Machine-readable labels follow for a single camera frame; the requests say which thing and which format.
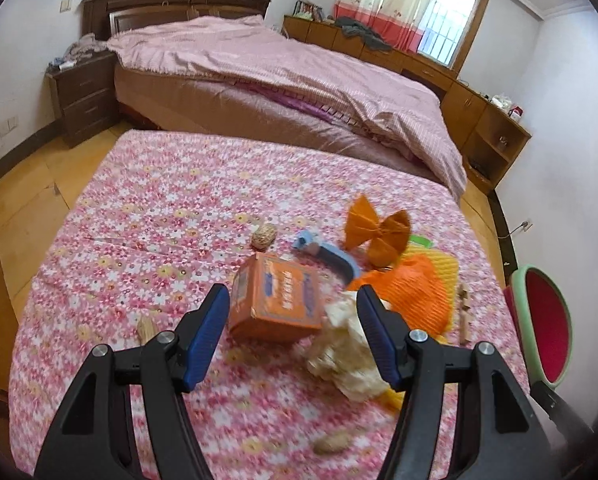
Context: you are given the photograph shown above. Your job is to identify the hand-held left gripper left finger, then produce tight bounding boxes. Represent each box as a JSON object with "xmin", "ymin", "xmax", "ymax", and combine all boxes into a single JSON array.
[{"xmin": 34, "ymin": 283, "xmax": 231, "ymax": 480}]

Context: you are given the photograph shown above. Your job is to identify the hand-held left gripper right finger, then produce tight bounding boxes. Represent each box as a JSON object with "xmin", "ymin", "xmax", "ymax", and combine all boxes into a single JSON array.
[{"xmin": 356, "ymin": 285, "xmax": 562, "ymax": 480}]

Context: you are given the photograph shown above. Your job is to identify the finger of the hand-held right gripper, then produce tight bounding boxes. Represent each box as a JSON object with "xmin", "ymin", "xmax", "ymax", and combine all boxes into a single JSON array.
[{"xmin": 530, "ymin": 380, "xmax": 596, "ymax": 458}]

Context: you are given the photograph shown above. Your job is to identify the beige paper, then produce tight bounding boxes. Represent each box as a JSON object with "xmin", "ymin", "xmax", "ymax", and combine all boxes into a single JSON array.
[{"xmin": 306, "ymin": 290, "xmax": 394, "ymax": 403}]

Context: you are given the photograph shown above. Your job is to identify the red bowl with green rim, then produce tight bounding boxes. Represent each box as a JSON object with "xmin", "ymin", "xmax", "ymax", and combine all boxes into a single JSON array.
[{"xmin": 509, "ymin": 264, "xmax": 574, "ymax": 390}]

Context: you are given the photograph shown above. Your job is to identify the blue curved metal tool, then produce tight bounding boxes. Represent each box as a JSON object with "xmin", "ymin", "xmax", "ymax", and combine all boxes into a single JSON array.
[{"xmin": 291, "ymin": 230, "xmax": 362, "ymax": 291}]

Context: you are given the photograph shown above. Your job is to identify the small wooden block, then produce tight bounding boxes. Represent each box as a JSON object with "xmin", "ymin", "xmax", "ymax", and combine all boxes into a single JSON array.
[{"xmin": 138, "ymin": 316, "xmax": 158, "ymax": 346}]

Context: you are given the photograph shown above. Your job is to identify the orange mesh cloth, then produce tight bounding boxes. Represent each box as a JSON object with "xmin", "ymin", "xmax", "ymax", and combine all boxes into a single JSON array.
[{"xmin": 349, "ymin": 255, "xmax": 454, "ymax": 336}]

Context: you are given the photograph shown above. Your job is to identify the orange cardboard box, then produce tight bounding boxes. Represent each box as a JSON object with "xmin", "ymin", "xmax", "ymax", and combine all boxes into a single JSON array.
[{"xmin": 227, "ymin": 252, "xmax": 330, "ymax": 343}]

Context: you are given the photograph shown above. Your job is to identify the wooden stick piece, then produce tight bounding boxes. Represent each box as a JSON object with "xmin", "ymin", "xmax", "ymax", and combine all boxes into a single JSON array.
[{"xmin": 456, "ymin": 282, "xmax": 472, "ymax": 346}]

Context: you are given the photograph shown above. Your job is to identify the peanut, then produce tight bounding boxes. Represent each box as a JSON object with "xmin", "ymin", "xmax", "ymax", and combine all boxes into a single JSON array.
[{"xmin": 313, "ymin": 432, "xmax": 351, "ymax": 456}]

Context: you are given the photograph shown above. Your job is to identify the walnut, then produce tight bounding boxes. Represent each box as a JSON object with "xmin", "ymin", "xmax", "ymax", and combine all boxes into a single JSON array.
[{"xmin": 251, "ymin": 224, "xmax": 276, "ymax": 252}]

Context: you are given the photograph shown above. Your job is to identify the pink floral tablecloth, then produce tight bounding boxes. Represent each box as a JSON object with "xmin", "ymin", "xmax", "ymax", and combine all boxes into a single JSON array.
[{"xmin": 9, "ymin": 130, "xmax": 530, "ymax": 480}]

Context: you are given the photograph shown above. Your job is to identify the long wooden low cabinet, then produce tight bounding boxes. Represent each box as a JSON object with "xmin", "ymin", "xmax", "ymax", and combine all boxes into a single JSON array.
[{"xmin": 283, "ymin": 15, "xmax": 532, "ymax": 196}]

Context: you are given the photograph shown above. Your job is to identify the dark wooden nightstand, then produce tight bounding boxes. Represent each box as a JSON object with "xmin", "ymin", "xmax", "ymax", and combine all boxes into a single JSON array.
[{"xmin": 46, "ymin": 52, "xmax": 120, "ymax": 148}]

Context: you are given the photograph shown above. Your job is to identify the pink quilt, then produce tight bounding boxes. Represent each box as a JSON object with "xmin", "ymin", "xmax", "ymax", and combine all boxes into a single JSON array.
[{"xmin": 106, "ymin": 15, "xmax": 467, "ymax": 201}]

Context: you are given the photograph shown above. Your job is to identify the grey clothes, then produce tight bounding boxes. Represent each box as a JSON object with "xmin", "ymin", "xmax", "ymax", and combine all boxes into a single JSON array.
[{"xmin": 335, "ymin": 16, "xmax": 393, "ymax": 52}]

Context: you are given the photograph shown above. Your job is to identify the clothes pile on nightstand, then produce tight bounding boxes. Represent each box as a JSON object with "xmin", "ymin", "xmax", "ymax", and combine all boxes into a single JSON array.
[{"xmin": 49, "ymin": 34, "xmax": 108, "ymax": 71}]

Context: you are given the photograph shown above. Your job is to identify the dark wooden bed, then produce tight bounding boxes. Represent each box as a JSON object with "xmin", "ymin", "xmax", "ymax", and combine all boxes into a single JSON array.
[{"xmin": 82, "ymin": 0, "xmax": 467, "ymax": 201}]

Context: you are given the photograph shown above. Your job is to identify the row of books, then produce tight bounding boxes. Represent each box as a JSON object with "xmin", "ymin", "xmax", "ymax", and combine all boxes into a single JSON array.
[{"xmin": 293, "ymin": 0, "xmax": 325, "ymax": 22}]

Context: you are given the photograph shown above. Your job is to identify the wall socket with cable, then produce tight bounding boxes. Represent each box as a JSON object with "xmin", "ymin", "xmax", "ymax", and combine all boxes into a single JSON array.
[{"xmin": 499, "ymin": 217, "xmax": 536, "ymax": 240}]

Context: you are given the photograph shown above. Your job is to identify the window with wooden frame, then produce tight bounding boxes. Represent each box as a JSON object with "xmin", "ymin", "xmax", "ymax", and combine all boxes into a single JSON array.
[{"xmin": 416, "ymin": 0, "xmax": 492, "ymax": 68}]

